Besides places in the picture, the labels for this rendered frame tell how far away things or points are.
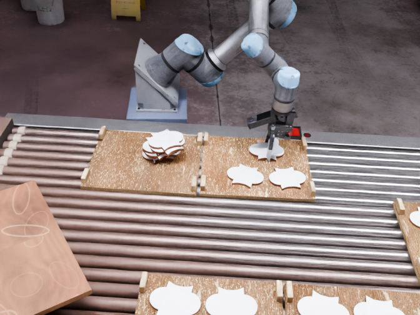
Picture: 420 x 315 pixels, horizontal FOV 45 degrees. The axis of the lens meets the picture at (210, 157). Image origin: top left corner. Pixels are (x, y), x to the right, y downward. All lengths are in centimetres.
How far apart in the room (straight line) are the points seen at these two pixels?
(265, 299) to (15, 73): 350
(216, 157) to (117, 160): 38
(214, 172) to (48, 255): 70
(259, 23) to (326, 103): 236
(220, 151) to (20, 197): 76
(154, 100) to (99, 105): 177
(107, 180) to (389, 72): 345
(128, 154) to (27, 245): 61
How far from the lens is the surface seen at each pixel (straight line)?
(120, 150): 199
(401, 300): 162
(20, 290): 144
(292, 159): 199
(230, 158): 195
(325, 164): 203
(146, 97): 229
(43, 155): 205
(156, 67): 225
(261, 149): 199
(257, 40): 180
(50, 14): 536
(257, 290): 153
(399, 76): 482
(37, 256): 151
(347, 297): 157
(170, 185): 182
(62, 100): 413
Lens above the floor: 214
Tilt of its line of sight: 38 degrees down
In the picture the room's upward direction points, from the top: 3 degrees clockwise
